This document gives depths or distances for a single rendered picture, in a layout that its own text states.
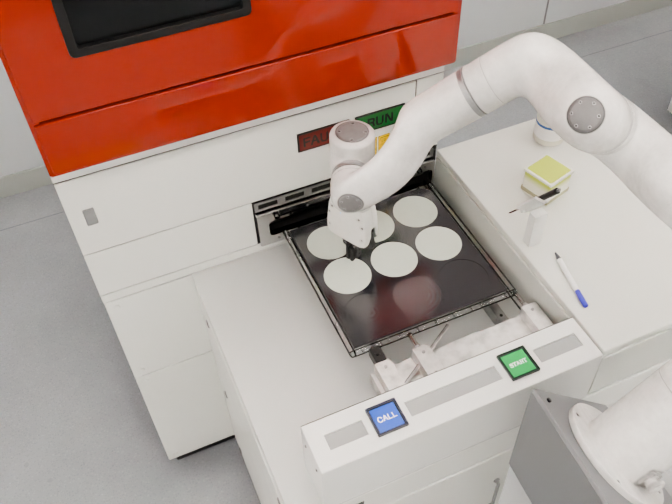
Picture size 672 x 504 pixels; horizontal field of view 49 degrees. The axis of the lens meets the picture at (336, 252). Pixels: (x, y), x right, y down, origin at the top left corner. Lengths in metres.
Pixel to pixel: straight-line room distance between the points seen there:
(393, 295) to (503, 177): 0.38
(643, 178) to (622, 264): 0.40
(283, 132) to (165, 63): 0.33
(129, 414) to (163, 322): 0.76
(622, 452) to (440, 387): 0.32
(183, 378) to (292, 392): 0.56
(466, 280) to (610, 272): 0.28
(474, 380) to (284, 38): 0.68
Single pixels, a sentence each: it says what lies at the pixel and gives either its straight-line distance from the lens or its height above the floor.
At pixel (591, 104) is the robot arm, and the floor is 1.44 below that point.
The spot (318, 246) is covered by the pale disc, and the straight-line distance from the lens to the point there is 1.61.
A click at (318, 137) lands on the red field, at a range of 1.56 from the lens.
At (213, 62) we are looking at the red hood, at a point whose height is 1.37.
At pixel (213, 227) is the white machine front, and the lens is 1.62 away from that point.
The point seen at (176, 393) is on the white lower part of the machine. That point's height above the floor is 0.40.
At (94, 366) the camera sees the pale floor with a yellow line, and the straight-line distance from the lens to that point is 2.65.
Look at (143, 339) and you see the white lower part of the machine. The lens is 1.83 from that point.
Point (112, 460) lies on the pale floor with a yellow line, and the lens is 2.45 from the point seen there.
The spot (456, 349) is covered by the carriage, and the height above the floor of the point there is 0.88.
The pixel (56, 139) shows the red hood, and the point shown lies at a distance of 1.34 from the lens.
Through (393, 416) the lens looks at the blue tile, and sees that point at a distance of 1.29.
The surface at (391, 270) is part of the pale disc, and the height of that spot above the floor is 0.90.
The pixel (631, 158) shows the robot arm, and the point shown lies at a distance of 1.25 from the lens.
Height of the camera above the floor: 2.08
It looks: 48 degrees down
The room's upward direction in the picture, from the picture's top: 2 degrees counter-clockwise
